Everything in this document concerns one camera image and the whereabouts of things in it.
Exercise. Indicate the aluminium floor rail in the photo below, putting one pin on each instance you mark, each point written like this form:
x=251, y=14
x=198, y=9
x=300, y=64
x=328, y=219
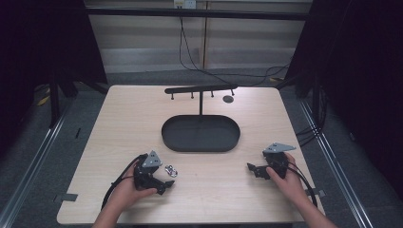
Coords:
x=33, y=158
x=335, y=164

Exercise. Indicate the white wall socket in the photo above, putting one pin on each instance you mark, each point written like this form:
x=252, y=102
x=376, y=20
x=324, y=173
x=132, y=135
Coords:
x=185, y=3

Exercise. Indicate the person's right hand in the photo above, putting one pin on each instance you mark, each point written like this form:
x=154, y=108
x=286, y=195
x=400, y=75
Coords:
x=290, y=183

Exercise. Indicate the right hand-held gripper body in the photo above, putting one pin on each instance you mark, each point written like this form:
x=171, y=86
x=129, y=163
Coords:
x=277, y=163

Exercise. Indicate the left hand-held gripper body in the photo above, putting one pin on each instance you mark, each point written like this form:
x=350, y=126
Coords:
x=145, y=172

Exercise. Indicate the grey tape strip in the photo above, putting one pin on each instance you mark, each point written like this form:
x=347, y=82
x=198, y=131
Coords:
x=65, y=197
x=316, y=192

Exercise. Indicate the black metal crossbar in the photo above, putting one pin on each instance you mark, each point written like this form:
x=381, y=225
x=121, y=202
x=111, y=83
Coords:
x=196, y=13

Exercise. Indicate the person's left hand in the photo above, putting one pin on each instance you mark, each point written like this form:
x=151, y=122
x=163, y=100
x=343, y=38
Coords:
x=126, y=194

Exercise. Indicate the black curtain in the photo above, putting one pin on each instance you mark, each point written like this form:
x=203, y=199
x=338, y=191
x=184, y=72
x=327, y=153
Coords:
x=44, y=44
x=358, y=79

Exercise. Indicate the black round table hole cover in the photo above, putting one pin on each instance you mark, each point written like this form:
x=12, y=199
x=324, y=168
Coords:
x=228, y=99

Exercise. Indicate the black key hook stand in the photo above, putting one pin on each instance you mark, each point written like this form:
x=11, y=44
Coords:
x=201, y=126

